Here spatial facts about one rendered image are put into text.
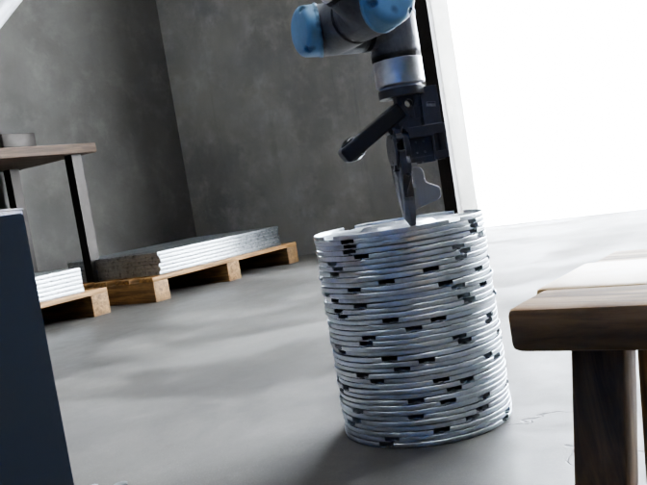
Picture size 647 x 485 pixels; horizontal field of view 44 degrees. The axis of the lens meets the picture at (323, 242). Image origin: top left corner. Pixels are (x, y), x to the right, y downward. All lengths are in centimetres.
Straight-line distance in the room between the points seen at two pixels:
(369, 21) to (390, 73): 17
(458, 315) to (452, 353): 7
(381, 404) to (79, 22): 457
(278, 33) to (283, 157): 80
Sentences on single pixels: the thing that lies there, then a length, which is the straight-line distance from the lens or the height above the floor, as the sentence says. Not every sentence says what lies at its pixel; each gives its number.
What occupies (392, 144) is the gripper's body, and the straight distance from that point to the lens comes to 123.
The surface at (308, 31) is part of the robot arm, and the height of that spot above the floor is 65.
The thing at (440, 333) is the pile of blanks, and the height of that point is 17.
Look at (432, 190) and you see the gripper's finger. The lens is 124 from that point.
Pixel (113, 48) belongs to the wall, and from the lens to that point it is 574.
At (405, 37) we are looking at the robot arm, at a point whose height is 63.
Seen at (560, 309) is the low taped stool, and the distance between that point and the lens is 53.
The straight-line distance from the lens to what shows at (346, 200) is 515.
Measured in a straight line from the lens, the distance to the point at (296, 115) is 532.
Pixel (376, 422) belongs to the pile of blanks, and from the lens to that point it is 133.
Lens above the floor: 43
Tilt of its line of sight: 4 degrees down
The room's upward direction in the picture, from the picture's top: 9 degrees counter-clockwise
